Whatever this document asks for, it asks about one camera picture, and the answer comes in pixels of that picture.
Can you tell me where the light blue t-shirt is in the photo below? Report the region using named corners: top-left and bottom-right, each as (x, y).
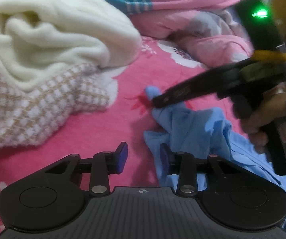
top-left (142, 85), bottom-right (286, 238)

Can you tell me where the person's right hand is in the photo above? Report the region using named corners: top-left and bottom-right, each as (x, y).
top-left (240, 85), bottom-right (286, 154)

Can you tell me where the pink patterned quilt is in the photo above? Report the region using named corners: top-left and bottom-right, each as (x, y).
top-left (105, 0), bottom-right (253, 67)

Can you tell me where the pink floral fleece blanket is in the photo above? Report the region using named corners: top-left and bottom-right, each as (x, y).
top-left (0, 35), bottom-right (286, 239)

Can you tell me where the cream checkered knit sweater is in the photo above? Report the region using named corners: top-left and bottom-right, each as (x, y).
top-left (0, 0), bottom-right (142, 148)

